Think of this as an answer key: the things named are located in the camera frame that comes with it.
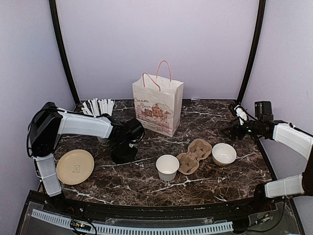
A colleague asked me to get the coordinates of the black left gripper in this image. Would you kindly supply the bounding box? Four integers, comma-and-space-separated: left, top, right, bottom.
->
111, 139, 138, 163

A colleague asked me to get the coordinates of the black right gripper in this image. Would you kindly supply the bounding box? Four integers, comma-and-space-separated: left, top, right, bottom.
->
221, 117, 262, 141

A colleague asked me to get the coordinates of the black plastic cup lid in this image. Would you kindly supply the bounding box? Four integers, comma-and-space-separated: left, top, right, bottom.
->
111, 154, 136, 164

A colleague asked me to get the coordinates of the white paper coffee cup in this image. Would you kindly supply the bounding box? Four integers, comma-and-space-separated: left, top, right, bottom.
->
156, 155, 179, 184

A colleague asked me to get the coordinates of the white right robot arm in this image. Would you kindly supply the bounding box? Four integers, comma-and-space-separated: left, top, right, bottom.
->
221, 101, 313, 212

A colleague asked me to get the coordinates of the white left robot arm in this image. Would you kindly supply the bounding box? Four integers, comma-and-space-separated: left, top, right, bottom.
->
26, 102, 145, 213

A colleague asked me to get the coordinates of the white cup holding straws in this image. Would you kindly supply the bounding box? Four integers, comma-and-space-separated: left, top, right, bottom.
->
97, 137, 111, 147

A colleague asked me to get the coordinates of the white ceramic bowl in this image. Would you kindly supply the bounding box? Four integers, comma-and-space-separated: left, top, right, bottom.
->
212, 143, 237, 167

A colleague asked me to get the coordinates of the white wrapped straws bundle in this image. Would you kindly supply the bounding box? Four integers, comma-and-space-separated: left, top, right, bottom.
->
81, 98, 115, 117

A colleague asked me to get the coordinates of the beige round plate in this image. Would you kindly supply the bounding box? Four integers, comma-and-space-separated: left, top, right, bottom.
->
56, 149, 94, 185

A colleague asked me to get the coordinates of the brown pulp cup carrier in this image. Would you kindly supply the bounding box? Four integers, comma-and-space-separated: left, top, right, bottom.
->
177, 139, 212, 175

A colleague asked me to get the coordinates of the white cream bear paper bag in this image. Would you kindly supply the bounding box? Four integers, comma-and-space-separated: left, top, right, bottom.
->
132, 71, 184, 137

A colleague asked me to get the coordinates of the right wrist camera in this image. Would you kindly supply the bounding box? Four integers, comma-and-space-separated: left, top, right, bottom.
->
228, 103, 248, 125

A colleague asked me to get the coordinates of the white slotted cable duct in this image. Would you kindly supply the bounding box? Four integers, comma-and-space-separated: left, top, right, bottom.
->
31, 209, 233, 235

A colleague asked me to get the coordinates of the black front table rail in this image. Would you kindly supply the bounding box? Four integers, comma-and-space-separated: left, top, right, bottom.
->
26, 190, 287, 227

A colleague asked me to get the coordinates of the black right frame post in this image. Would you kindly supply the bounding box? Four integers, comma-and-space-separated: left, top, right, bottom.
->
237, 0, 266, 104

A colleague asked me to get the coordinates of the black frame post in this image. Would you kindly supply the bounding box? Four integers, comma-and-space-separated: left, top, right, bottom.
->
49, 0, 80, 104
237, 0, 266, 104

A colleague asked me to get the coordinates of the black left frame post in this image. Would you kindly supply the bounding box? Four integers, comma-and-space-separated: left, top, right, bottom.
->
49, 0, 80, 104

